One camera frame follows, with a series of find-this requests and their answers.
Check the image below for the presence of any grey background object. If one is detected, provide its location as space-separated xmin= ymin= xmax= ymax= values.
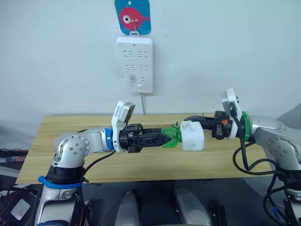
xmin=276 ymin=101 xmax=301 ymax=124

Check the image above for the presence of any blue fish wall hook card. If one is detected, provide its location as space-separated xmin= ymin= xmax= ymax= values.
xmin=114 ymin=0 xmax=151 ymax=35

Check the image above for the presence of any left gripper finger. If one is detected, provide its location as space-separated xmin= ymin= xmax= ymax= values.
xmin=142 ymin=128 xmax=166 ymax=136
xmin=137 ymin=132 xmax=173 ymax=149

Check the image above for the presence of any green liquid bottle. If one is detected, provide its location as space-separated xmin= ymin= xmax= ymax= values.
xmin=162 ymin=121 xmax=183 ymax=149

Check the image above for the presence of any white power strip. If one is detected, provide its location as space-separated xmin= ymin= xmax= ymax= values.
xmin=116 ymin=35 xmax=155 ymax=95

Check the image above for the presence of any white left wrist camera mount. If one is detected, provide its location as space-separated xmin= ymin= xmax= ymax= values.
xmin=111 ymin=100 xmax=136 ymax=153

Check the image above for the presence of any dark clutter of cables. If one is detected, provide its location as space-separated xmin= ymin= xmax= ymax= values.
xmin=0 ymin=147 xmax=29 ymax=165

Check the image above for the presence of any black box with silver label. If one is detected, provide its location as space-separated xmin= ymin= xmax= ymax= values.
xmin=0 ymin=187 xmax=37 ymax=226

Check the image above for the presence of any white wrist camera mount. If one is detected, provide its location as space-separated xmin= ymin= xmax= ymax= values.
xmin=220 ymin=87 xmax=243 ymax=141
xmin=111 ymin=100 xmax=136 ymax=153

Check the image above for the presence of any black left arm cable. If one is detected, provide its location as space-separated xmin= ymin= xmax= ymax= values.
xmin=79 ymin=149 xmax=117 ymax=188

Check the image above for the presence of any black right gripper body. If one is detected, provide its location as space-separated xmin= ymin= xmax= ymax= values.
xmin=210 ymin=110 xmax=234 ymax=140

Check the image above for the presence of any grey rounded robot shell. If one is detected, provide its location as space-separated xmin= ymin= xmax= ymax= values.
xmin=117 ymin=190 xmax=142 ymax=226
xmin=173 ymin=185 xmax=213 ymax=226

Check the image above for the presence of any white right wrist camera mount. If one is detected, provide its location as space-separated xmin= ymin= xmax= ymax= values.
xmin=220 ymin=87 xmax=243 ymax=141

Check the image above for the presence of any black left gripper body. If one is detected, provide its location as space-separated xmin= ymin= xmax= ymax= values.
xmin=118 ymin=123 xmax=144 ymax=154

